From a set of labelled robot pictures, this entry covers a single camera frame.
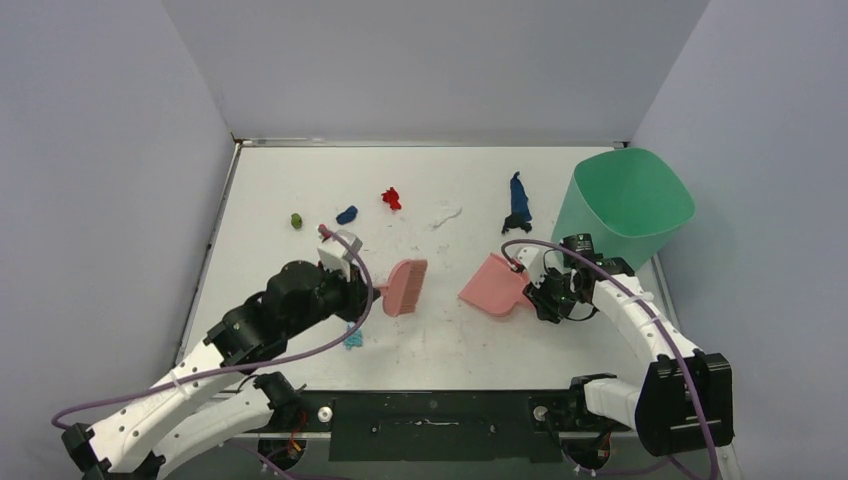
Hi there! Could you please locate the pink plastic dustpan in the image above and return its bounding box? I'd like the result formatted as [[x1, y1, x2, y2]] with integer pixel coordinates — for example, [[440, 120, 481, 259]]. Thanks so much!
[[458, 253, 533, 318]]

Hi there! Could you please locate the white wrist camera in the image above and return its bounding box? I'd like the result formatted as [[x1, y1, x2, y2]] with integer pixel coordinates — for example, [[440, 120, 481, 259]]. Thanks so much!
[[514, 246, 546, 287], [317, 230, 362, 282]]

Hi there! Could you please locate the pink hand brush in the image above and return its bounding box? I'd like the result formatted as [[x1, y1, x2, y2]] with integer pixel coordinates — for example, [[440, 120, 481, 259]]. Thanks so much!
[[375, 259, 428, 317]]

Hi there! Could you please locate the blue crumpled paper scrap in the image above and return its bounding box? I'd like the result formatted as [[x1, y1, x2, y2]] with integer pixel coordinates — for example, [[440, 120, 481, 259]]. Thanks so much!
[[336, 205, 359, 225]]

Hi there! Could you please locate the teal crumpled paper scrap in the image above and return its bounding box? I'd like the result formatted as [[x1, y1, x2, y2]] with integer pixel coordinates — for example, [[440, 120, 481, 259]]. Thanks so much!
[[342, 322, 364, 351]]

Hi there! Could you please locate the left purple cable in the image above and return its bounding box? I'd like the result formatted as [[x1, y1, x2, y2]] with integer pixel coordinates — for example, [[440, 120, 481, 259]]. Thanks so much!
[[51, 225, 376, 480]]

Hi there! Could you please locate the dark blue paper strip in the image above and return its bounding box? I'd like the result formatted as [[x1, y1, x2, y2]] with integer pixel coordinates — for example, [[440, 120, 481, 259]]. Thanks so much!
[[509, 172, 532, 222]]

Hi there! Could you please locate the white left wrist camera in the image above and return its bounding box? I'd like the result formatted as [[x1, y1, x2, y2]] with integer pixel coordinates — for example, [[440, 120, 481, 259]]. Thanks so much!
[[317, 230, 362, 282]]

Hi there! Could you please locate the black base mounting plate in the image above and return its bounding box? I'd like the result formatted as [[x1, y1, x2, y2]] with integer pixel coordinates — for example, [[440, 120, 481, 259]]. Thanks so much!
[[244, 390, 625, 463]]

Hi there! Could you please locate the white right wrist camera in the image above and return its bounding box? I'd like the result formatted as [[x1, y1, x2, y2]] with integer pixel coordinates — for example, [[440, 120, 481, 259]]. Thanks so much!
[[514, 246, 546, 287]]

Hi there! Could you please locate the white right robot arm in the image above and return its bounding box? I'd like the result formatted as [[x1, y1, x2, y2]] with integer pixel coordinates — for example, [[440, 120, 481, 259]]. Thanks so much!
[[517, 247, 734, 456]]

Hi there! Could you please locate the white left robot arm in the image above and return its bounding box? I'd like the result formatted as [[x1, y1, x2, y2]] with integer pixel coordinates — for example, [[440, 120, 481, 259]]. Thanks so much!
[[52, 261, 380, 479]]

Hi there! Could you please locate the green plastic waste bin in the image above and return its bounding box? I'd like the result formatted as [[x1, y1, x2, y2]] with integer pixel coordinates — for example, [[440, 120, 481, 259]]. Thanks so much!
[[551, 148, 696, 270]]

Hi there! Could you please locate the red crumpled paper scrap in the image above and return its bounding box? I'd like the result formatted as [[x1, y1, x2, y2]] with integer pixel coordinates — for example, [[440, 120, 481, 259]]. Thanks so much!
[[381, 187, 402, 211]]

